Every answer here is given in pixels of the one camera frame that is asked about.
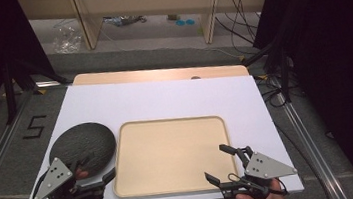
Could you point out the beige rectangular tray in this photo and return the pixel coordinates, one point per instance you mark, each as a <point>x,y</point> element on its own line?
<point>170,153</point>

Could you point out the white board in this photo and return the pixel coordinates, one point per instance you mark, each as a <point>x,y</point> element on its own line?
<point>164,97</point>

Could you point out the crumpled clear plastic wrap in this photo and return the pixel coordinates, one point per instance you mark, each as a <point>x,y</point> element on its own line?
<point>123,19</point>

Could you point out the black metal stand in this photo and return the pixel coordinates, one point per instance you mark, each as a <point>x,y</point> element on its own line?
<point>9,95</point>
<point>284,73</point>

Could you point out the dark grey round plate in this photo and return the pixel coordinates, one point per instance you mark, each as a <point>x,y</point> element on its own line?
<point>82,147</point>

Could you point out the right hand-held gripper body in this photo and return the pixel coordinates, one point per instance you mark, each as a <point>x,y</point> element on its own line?
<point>266,168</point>

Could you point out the light wooden table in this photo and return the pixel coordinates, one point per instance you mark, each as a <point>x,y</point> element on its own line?
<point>148,75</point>

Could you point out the blue round disc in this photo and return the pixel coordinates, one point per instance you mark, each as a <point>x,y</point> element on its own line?
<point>190,21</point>
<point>180,22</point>

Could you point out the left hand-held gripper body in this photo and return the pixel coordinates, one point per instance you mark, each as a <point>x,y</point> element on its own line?
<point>52,179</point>

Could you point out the clear plastic bag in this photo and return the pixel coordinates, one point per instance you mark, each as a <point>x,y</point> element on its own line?
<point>66,40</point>

